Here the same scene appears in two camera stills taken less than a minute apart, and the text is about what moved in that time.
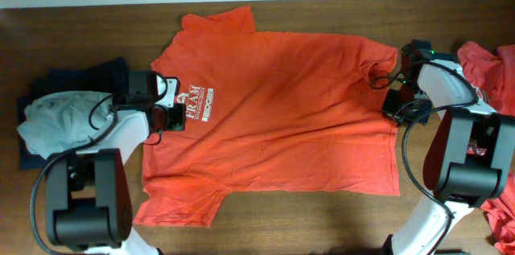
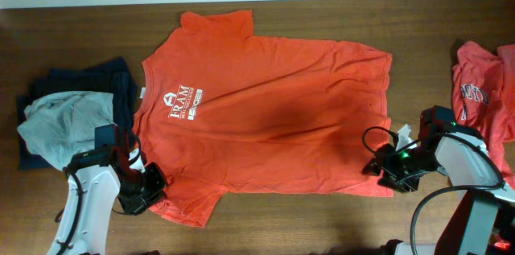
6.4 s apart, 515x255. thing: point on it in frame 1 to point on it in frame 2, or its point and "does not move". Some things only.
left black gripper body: [171, 118] to [142, 189]
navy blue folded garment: [102, 76] does not move
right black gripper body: [401, 104] to [402, 168]
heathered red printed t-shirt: [492, 72] does not move
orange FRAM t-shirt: [265, 113] does not move
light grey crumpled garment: [59, 121] does not move
